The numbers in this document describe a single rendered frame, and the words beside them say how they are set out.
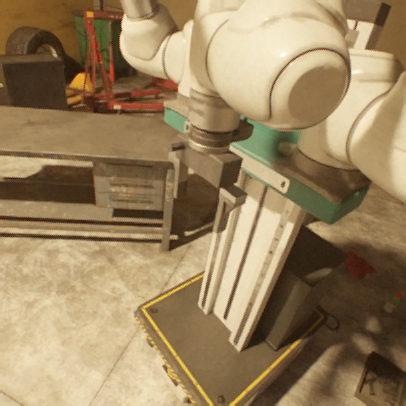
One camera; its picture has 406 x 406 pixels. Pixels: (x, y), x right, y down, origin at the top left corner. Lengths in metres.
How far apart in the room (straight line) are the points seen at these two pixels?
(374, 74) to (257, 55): 0.36
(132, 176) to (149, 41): 1.24
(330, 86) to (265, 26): 0.08
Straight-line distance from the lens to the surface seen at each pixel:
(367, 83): 0.60
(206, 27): 0.42
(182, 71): 0.92
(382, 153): 0.51
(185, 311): 1.67
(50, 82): 4.18
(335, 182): 0.66
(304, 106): 0.27
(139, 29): 0.96
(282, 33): 0.27
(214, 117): 0.46
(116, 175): 2.06
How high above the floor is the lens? 1.70
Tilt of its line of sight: 35 degrees down
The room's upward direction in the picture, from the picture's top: 9 degrees clockwise
